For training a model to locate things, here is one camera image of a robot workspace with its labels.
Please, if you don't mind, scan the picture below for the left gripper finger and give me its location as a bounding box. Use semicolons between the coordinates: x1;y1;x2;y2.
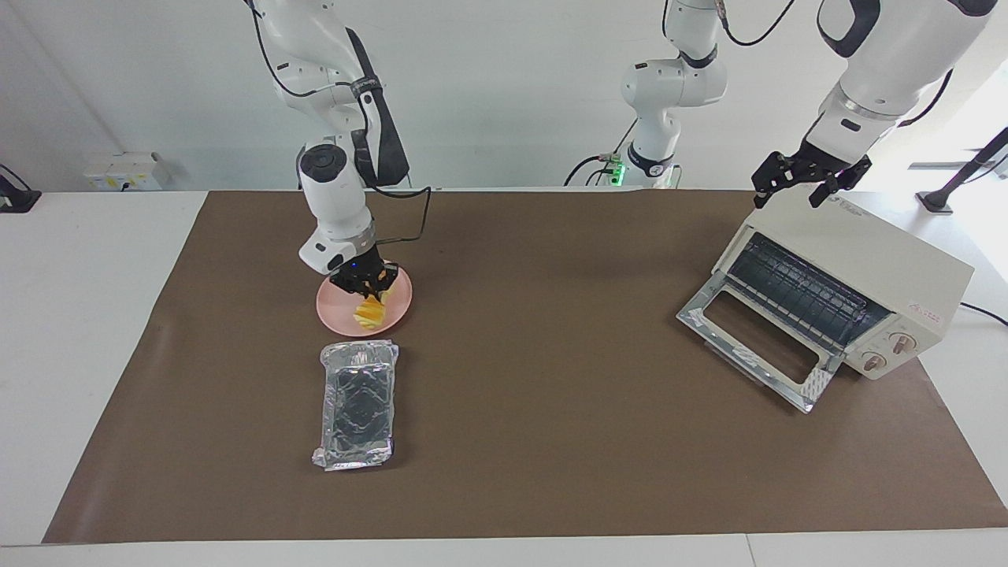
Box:
810;155;873;208
752;154;800;209

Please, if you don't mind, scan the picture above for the sliced yellow bread loaf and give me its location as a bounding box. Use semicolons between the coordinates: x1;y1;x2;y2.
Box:
353;272;395;329

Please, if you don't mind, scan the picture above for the aluminium foil baking tray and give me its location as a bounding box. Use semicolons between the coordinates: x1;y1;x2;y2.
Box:
311;339;400;472

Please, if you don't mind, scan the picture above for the cream toaster oven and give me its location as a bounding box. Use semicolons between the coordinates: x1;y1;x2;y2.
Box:
711;187;976;381

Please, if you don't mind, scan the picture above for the glass oven door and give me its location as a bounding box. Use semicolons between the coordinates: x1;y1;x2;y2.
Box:
676;277;845;414

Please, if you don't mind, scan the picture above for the pink round plate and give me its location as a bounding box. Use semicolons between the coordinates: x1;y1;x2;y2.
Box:
316;260;413;339

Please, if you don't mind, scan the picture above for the black stand with long boom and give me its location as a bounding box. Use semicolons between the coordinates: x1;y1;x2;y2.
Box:
916;126;1008;215

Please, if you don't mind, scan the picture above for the brown table mat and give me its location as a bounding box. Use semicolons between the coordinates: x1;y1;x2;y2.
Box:
42;189;1008;545

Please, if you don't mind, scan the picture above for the black stand with flat foot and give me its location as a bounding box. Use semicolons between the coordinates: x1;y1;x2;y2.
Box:
0;164;42;214

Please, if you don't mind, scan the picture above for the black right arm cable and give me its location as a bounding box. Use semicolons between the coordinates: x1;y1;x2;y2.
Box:
249;0;432;245

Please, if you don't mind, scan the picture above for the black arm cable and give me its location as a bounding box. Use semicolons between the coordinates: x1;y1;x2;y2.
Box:
713;0;955;127
249;0;432;245

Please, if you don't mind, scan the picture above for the oven wire rack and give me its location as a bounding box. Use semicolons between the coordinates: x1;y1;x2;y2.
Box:
724;234;895;347

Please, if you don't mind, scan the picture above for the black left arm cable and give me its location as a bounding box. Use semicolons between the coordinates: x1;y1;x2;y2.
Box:
713;0;955;127

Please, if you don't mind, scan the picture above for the black oven power cable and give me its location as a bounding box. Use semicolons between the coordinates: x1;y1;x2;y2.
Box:
959;302;1008;328

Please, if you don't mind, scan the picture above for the black base cable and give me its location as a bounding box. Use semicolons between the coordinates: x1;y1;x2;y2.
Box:
564;118;640;187

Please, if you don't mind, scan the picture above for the white wall socket box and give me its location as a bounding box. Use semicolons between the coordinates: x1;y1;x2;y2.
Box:
83;152;171;192

